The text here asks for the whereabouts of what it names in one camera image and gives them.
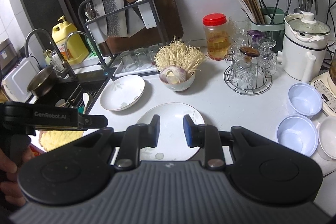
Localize white leaf plate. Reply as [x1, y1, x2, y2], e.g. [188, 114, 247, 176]
[137, 102, 205, 161]
[100, 75, 145, 112]

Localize light blue bowl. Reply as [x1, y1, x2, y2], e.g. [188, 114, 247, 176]
[287, 83, 322, 118]
[276, 114, 318, 157]

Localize white ceramic bowl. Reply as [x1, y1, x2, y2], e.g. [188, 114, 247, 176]
[317, 117, 336, 160]

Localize steel kitchen faucet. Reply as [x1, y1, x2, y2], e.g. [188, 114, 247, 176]
[24, 28, 77, 80]

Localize person left hand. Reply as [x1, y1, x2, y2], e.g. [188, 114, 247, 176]
[1, 150, 26, 207]

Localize yellow dish cloth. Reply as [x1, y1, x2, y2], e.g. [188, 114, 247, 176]
[39, 130, 84, 152]

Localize steel saucepan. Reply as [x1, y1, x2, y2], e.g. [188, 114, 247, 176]
[27, 65, 58, 97]

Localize white spoon in sink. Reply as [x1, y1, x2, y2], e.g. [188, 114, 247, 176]
[83, 93, 90, 114]

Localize white tray with glasses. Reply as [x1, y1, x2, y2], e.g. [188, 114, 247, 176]
[113, 44, 160, 78]

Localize bowl with enoki and onion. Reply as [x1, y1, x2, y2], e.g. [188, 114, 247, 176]
[154, 38, 207, 92]

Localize green soap bottle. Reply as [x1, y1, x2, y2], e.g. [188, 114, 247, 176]
[85, 38, 97, 56]

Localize yellow detergent bottle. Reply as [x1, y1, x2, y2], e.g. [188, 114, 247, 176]
[52, 15, 89, 65]

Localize red lid glass jar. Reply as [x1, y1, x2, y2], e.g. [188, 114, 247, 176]
[203, 13, 231, 61]

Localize wooden cutting board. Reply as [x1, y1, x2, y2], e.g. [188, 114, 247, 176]
[98, 0, 185, 57]

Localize glass health kettle with base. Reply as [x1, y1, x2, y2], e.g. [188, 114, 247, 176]
[311, 55, 336, 117]

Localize green chopstick holder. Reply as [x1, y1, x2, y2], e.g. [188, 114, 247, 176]
[238, 0, 285, 51]

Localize white electric cooker pot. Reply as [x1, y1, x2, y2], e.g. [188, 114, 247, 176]
[278, 12, 330, 83]

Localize wire glass cup rack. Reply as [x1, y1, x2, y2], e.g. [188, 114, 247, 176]
[223, 15, 279, 96]

